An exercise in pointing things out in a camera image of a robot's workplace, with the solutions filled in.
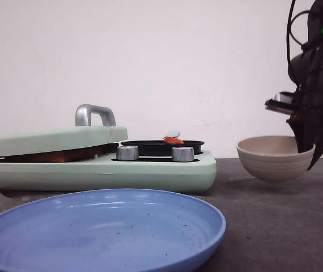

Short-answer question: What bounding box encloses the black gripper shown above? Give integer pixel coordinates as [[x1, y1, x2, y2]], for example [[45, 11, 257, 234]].
[[265, 39, 323, 170]]

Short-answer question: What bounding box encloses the cream ribbed bowl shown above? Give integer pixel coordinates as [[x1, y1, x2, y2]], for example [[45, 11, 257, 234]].
[[236, 135, 315, 183]]

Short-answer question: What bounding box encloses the orange shrimp piece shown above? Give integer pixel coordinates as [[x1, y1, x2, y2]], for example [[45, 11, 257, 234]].
[[163, 136, 184, 144]]

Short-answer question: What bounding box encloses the white bread slice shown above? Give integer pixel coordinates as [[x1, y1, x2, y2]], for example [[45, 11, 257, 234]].
[[3, 143, 119, 163]]

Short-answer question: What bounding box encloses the mint breakfast maker lid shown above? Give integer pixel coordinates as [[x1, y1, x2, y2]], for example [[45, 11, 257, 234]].
[[0, 104, 128, 158]]

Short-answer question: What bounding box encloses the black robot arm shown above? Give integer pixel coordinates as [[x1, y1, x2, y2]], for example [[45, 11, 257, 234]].
[[265, 1, 323, 166]]

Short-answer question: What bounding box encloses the mint green breakfast maker base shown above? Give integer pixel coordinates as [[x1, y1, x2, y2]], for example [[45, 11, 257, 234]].
[[0, 151, 217, 193]]

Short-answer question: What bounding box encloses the right silver control knob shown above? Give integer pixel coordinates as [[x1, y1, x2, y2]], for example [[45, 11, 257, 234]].
[[172, 146, 194, 162]]

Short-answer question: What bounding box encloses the silver control knob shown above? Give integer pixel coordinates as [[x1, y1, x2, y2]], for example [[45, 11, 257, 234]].
[[116, 146, 139, 161], [172, 146, 194, 162]]

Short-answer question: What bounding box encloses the left silver control knob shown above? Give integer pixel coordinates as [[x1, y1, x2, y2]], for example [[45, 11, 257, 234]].
[[116, 146, 139, 161]]

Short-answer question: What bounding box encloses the blue round plate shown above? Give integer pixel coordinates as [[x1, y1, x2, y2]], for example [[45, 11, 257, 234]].
[[0, 189, 226, 271]]

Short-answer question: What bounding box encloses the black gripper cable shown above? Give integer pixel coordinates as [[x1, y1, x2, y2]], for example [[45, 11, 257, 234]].
[[285, 0, 312, 86]]

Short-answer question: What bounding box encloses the black frying pan green handle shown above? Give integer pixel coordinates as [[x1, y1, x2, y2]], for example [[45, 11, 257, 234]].
[[121, 130, 205, 156]]

